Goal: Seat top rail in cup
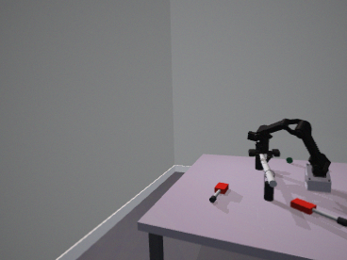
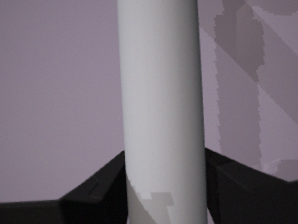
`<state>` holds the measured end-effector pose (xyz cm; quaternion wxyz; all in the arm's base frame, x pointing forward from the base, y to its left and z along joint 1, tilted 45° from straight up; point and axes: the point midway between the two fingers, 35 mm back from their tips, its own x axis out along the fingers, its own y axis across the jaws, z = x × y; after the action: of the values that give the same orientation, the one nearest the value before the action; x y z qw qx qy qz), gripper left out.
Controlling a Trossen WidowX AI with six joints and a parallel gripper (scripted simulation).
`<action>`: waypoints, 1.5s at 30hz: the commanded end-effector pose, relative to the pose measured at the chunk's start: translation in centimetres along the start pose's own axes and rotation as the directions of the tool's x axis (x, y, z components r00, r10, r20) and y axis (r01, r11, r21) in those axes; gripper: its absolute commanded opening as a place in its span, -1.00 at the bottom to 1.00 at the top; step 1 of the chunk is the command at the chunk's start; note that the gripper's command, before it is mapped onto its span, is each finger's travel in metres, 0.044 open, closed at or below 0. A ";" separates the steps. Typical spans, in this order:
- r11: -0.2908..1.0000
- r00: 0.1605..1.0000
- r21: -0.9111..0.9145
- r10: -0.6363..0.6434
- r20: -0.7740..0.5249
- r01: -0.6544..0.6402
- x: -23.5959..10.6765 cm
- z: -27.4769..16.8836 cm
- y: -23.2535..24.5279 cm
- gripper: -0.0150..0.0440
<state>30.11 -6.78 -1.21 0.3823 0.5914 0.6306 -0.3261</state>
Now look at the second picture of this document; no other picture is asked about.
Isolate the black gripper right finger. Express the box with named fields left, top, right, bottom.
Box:
left=205, top=148, right=298, bottom=224

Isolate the pale grey cylinder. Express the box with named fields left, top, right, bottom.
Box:
left=117, top=0, right=208, bottom=224

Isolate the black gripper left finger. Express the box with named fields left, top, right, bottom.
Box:
left=0, top=150, right=128, bottom=224

